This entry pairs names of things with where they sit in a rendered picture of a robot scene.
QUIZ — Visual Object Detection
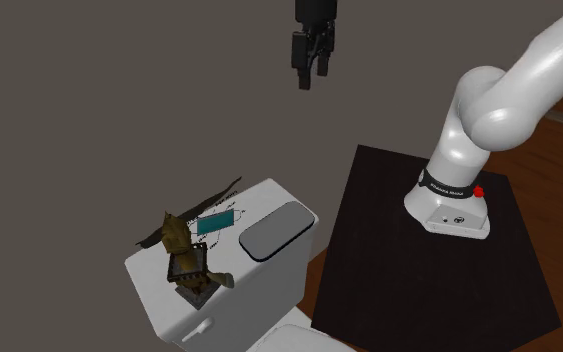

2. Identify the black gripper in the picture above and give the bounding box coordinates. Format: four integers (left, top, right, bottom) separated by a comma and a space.
290, 0, 339, 92

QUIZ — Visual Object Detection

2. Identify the black robot stand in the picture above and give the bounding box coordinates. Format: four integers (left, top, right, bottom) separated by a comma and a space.
311, 144, 563, 352

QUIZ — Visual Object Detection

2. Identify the grey rounded flat tablet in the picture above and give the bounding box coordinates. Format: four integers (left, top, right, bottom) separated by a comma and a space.
237, 200, 317, 263

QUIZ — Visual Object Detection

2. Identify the white toilet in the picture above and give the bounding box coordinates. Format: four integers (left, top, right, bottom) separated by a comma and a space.
123, 177, 356, 352

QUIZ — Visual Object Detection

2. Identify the teal face mask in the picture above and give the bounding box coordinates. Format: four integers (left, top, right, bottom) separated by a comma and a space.
189, 206, 247, 250

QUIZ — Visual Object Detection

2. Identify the golden brown figure on base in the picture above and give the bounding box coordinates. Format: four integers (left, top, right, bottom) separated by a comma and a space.
161, 210, 236, 312

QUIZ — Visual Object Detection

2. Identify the dark brown thin strip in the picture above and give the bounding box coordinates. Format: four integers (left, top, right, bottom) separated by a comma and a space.
134, 176, 244, 248

